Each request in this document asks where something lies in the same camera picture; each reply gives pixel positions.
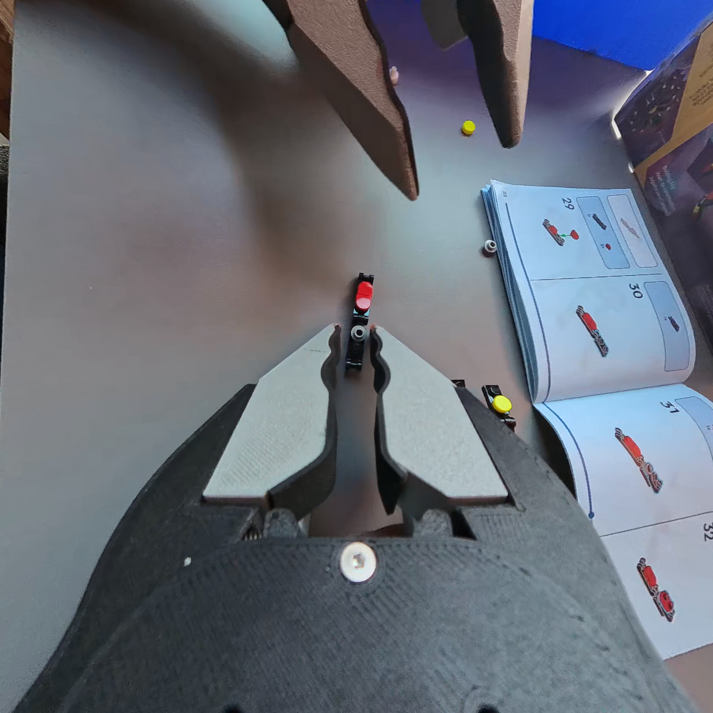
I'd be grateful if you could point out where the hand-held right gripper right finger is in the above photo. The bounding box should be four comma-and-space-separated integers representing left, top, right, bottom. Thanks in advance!
369, 326, 509, 516

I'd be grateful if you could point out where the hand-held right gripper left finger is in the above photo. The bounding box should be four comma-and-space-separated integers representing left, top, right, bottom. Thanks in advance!
202, 323, 342, 521

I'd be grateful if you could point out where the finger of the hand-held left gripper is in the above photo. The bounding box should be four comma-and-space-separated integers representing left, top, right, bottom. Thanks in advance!
262, 0, 420, 202
421, 0, 535, 149

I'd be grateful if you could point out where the blue plastic bin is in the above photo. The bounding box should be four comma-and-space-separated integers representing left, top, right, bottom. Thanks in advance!
365, 0, 713, 71

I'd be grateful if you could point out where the black lego assembly red tile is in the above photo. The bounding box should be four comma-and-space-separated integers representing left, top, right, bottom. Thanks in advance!
344, 272, 375, 373

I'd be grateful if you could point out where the black lego plate yellow stud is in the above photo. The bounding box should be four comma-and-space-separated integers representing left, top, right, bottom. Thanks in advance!
482, 384, 518, 431

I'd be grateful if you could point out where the lego instruction booklet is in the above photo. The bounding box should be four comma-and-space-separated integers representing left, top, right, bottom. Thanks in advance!
481, 179, 713, 661

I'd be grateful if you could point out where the dark cardboard lego box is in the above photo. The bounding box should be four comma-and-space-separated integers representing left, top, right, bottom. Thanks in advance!
612, 17, 713, 357

